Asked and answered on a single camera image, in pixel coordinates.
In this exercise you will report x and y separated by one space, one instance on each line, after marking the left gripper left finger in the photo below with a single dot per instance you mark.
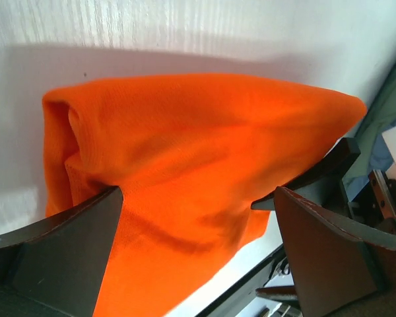
55 267

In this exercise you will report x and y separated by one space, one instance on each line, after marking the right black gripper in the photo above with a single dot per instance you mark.
373 205

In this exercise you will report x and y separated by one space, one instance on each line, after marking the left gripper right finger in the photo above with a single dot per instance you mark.
339 266

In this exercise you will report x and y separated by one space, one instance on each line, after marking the orange t-shirt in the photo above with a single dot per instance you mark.
190 153

